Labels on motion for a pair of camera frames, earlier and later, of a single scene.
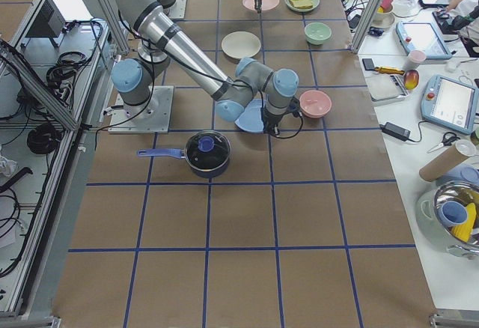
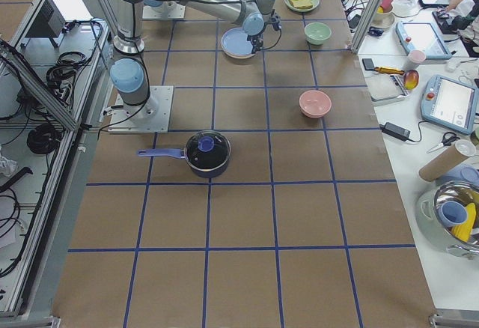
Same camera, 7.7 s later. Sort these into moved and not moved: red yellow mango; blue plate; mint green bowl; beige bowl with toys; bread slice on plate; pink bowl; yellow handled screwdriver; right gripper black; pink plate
Moved: blue plate; right gripper black; pink plate
Not moved: beige bowl with toys; mint green bowl; pink bowl; bread slice on plate; yellow handled screwdriver; red yellow mango
